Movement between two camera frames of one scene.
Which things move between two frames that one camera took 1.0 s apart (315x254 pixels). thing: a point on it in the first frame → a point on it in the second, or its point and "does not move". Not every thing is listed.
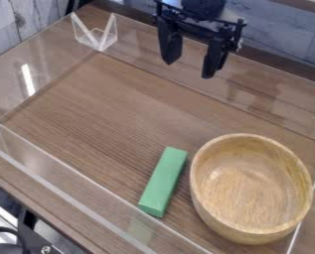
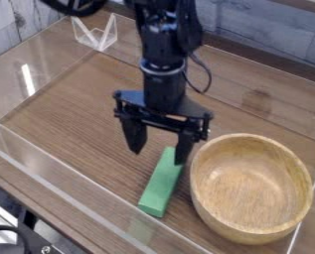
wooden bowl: [251, 189] does not move
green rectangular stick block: [163, 181] does not move
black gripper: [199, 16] → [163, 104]
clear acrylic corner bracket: [96, 38] does not move
